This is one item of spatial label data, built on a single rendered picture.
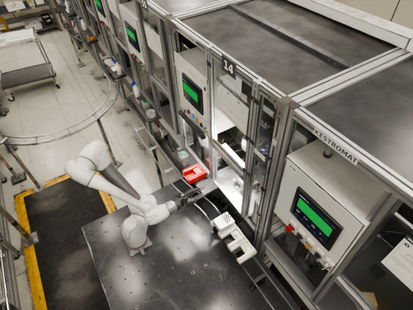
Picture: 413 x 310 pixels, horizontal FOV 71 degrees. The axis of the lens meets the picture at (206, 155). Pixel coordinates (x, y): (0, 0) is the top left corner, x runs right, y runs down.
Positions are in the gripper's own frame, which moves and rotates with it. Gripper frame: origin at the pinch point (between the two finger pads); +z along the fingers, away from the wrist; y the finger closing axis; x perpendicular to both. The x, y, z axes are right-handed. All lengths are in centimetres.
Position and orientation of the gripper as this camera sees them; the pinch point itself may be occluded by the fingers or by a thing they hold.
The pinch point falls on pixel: (200, 192)
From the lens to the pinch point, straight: 202.7
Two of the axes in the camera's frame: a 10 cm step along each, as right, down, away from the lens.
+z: 8.5, -4.0, 3.4
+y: -0.3, -6.9, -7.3
